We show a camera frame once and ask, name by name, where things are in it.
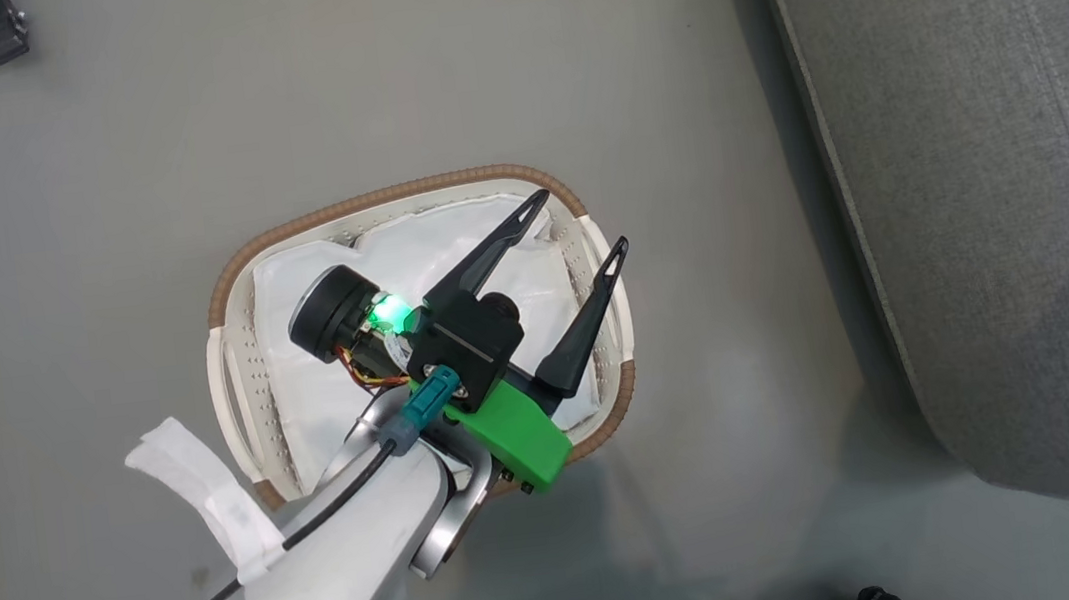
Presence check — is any white garment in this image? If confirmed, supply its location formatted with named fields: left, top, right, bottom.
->
left=242, top=184, right=612, bottom=497

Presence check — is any white laundry basket brown rim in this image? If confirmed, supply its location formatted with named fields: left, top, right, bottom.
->
left=189, top=151, right=652, bottom=523

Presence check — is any grey fabric sofa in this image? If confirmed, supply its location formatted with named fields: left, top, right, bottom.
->
left=758, top=0, right=1069, bottom=546

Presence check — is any white tape strip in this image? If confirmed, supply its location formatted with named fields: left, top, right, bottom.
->
left=119, top=405, right=292, bottom=599

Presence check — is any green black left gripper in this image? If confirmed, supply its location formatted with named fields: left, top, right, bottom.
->
left=277, top=179, right=658, bottom=520

